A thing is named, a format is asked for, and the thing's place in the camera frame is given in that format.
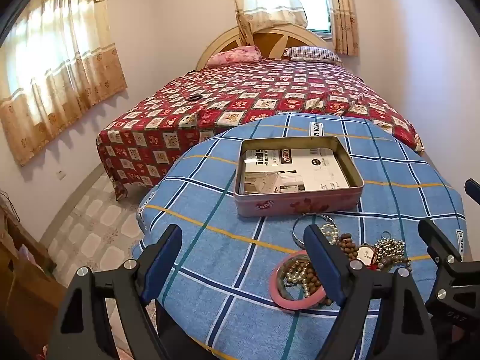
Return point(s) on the pink tin box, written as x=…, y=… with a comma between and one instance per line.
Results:
x=300, y=202

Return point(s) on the window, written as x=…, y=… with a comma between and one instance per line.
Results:
x=318, y=3

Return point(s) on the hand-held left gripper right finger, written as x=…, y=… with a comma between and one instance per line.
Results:
x=324, y=266

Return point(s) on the round white watch face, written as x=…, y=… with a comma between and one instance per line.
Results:
x=364, y=255

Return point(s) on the striped pillow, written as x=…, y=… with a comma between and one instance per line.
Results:
x=311, y=53

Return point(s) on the thin silver bangle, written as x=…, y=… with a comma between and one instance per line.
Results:
x=315, y=215

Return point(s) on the pink bangle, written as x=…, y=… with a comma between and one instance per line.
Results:
x=277, y=292

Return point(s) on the pink floral pillow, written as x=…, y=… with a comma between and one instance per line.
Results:
x=232, y=56

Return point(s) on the printed paper sheet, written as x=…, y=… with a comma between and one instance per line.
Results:
x=307, y=168

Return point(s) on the red patterned bed blanket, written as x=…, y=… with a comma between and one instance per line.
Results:
x=243, y=93

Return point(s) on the cream wooden headboard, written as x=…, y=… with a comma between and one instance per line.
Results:
x=225, y=41

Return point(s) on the wide beige patterned curtain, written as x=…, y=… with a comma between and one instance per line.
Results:
x=56, y=63

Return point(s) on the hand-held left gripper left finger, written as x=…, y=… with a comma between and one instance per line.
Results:
x=165, y=258

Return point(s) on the narrow beige curtain panel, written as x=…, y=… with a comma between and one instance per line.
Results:
x=343, y=15

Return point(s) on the blue checked tablecloth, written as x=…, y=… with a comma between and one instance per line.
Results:
x=225, y=195

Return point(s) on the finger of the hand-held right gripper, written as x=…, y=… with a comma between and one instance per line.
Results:
x=473, y=187
x=435, y=240

